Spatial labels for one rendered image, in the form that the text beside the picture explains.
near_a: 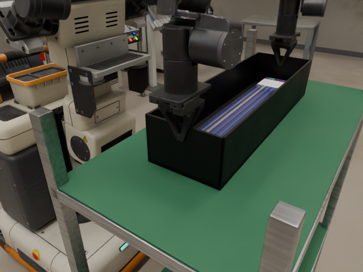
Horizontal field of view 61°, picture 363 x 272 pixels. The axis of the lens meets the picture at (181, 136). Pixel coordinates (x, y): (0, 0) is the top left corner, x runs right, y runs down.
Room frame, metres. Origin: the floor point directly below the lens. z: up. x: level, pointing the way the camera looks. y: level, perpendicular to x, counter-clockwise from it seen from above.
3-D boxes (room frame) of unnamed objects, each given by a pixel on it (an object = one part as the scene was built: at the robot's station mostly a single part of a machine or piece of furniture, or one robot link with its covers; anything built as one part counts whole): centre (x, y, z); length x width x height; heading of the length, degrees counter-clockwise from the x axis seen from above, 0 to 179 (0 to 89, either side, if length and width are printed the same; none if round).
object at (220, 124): (0.73, -0.16, 0.98); 0.51 x 0.07 x 0.03; 146
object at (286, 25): (0.97, -0.31, 1.15); 0.10 x 0.07 x 0.07; 146
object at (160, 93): (0.50, 0.00, 1.15); 0.10 x 0.07 x 0.07; 146
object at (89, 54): (1.00, 0.24, 0.99); 0.28 x 0.16 x 0.22; 146
